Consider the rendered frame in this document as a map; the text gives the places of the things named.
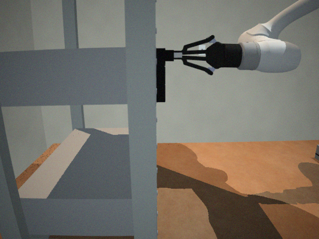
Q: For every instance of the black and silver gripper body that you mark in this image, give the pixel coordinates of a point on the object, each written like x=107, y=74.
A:
x=229, y=55

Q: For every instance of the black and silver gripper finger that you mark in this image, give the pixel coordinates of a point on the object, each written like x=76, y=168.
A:
x=207, y=70
x=184, y=51

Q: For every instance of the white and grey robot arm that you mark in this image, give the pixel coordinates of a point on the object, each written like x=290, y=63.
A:
x=271, y=55

